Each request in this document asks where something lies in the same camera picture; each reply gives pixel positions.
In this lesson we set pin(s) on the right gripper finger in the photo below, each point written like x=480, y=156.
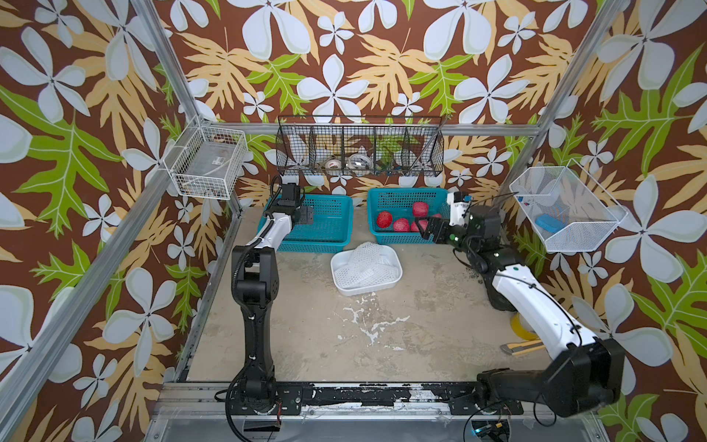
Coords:
x=433, y=222
x=431, y=234

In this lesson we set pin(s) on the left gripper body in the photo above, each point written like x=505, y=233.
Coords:
x=305, y=217

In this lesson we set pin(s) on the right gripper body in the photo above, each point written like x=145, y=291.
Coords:
x=460, y=238

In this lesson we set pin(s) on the red apple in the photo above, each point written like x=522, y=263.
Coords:
x=384, y=220
x=401, y=225

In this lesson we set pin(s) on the white foam net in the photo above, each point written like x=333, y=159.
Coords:
x=371, y=260
x=349, y=277

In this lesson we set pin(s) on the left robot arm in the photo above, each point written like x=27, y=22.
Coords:
x=255, y=285

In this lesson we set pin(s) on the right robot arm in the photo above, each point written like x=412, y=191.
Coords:
x=586, y=370

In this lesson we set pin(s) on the left teal plastic basket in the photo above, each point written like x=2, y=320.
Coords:
x=331, y=227

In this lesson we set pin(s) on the teal plastic basket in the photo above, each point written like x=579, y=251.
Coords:
x=399, y=202
x=331, y=227

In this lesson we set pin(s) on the black case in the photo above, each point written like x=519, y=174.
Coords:
x=498, y=260

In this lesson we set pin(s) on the right teal plastic basket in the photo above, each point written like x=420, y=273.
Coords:
x=399, y=202

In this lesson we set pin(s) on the blue object in basket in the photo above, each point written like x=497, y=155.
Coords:
x=550, y=223

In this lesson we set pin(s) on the white plastic tub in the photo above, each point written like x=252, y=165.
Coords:
x=342, y=259

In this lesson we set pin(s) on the yellow utility knife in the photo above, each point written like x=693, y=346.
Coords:
x=522, y=348

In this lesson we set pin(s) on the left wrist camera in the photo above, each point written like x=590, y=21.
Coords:
x=291, y=198

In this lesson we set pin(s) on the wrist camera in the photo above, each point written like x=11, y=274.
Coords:
x=291, y=198
x=459, y=203

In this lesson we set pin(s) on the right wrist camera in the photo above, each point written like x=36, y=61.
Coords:
x=459, y=203

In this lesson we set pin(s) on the tape roll in wire basket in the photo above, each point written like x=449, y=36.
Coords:
x=331, y=165

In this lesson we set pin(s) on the silver object in wire basket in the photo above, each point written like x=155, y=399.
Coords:
x=359, y=162

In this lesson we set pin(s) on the white wire basket right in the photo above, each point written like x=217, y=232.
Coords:
x=569, y=193

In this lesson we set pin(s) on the white wire basket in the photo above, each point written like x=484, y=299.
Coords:
x=205, y=160
x=569, y=193

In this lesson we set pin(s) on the black wire wall basket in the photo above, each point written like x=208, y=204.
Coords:
x=397, y=145

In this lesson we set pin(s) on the white wire basket left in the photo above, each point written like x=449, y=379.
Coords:
x=205, y=160

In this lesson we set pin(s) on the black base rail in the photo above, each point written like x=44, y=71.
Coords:
x=296, y=397

